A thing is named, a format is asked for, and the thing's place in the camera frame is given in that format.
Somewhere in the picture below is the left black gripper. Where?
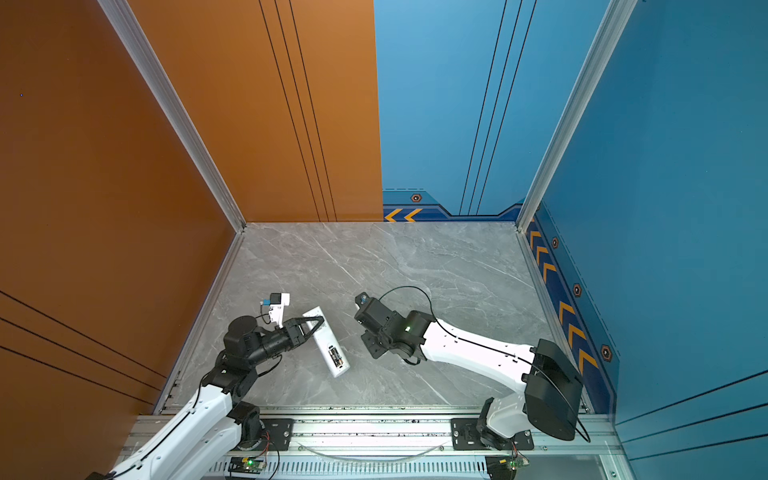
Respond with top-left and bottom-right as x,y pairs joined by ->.
247,317 -> 323,372

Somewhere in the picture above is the black battery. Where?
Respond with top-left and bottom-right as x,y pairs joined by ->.
329,346 -> 344,369

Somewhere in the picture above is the white remote control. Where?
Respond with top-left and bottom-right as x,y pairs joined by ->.
303,307 -> 350,378

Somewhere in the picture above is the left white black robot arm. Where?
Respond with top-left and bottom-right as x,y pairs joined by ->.
88,316 -> 325,479

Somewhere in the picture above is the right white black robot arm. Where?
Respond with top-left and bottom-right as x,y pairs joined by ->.
355,292 -> 591,450

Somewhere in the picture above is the left circuit board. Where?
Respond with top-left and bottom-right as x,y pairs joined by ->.
227,457 -> 268,478

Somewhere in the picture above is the circuit board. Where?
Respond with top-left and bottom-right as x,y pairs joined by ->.
485,456 -> 530,480
227,457 -> 268,478

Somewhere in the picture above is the right circuit board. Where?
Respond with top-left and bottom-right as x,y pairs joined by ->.
485,456 -> 530,480

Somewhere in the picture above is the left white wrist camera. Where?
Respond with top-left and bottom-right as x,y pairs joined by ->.
260,292 -> 290,328

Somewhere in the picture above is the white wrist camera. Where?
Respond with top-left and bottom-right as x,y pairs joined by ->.
260,292 -> 290,328
354,292 -> 369,308

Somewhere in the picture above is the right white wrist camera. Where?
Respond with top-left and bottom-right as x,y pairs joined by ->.
354,292 -> 369,308

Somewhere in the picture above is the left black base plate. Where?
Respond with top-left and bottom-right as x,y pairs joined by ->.
236,418 -> 294,453

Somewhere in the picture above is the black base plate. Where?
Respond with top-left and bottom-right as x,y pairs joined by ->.
236,418 -> 294,453
450,417 -> 535,451

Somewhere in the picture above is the aluminium front rail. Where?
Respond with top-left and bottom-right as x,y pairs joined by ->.
119,405 -> 637,480

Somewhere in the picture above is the thin grey cable loop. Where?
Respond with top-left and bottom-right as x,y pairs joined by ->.
296,442 -> 446,463

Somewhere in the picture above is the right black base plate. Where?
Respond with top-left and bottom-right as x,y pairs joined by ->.
450,417 -> 535,451

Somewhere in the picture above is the left aluminium corner post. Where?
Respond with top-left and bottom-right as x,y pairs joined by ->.
98,0 -> 246,234

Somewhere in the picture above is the aluminium corner post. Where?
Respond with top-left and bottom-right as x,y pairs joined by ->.
516,0 -> 638,234
98,0 -> 246,234

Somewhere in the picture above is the right aluminium corner post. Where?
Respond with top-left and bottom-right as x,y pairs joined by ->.
516,0 -> 638,234

